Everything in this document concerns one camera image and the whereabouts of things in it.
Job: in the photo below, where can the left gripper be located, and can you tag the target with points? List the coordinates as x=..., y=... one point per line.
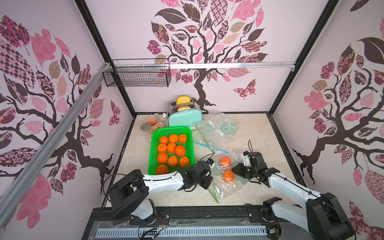
x=208, y=180

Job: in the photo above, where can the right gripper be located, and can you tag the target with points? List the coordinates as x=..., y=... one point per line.
x=240, y=170

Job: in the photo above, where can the orange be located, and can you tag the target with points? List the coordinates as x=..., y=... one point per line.
x=162, y=169
x=184, y=162
x=162, y=157
x=171, y=148
x=163, y=140
x=162, y=148
x=173, y=138
x=173, y=161
x=180, y=150
x=182, y=139

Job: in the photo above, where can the clear green-strip bag of oranges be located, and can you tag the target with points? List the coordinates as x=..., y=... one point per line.
x=225, y=182

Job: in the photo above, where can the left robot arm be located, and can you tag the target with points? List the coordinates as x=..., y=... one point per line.
x=130, y=195

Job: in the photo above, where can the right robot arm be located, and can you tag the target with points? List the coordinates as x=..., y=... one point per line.
x=319, y=214

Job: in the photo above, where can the green plastic basket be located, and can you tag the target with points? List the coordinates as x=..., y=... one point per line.
x=189, y=145

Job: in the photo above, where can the mint green toaster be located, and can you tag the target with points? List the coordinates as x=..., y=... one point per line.
x=185, y=118

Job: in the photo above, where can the pink ceramic mug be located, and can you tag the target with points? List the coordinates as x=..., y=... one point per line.
x=155, y=123

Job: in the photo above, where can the yellow toast slice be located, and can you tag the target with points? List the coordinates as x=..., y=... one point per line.
x=183, y=100

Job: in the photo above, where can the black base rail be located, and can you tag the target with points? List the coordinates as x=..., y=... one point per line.
x=252, y=213

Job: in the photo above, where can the white slotted cable duct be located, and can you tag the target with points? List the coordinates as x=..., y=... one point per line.
x=180, y=232

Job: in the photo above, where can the black wire wall basket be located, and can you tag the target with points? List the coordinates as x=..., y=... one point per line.
x=138, y=73

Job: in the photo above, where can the aluminium rail bar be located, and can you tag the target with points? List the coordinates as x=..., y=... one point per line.
x=20, y=186

